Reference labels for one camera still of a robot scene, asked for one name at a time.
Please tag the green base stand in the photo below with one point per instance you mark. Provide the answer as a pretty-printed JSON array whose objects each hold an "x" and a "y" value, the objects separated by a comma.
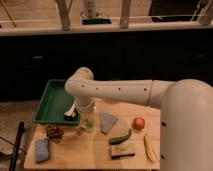
[{"x": 96, "y": 21}]

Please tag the black pole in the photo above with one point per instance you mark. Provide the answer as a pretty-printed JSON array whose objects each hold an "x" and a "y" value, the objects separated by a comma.
[{"x": 16, "y": 147}]

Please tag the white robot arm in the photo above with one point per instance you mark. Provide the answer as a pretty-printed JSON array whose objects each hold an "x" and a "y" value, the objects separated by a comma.
[{"x": 186, "y": 106}]

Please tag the grey-blue triangular cloth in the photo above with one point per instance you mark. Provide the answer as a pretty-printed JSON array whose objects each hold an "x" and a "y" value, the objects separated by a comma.
[{"x": 107, "y": 121}]

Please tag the green plastic tray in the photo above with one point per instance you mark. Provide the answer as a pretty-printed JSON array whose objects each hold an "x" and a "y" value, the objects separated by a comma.
[{"x": 53, "y": 104}]

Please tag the brown grape bunch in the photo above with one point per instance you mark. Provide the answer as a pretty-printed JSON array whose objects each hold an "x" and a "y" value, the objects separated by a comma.
[{"x": 54, "y": 132}]

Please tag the yellow banana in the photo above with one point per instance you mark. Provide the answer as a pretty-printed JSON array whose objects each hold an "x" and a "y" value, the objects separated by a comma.
[{"x": 150, "y": 152}]

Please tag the green cucumber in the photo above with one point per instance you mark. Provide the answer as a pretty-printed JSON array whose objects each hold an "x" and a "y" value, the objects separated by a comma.
[{"x": 118, "y": 140}]

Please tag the red apple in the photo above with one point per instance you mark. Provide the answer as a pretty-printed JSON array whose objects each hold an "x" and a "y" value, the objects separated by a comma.
[{"x": 138, "y": 123}]

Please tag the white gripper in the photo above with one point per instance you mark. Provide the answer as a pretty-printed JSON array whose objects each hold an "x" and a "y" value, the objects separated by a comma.
[{"x": 71, "y": 115}]

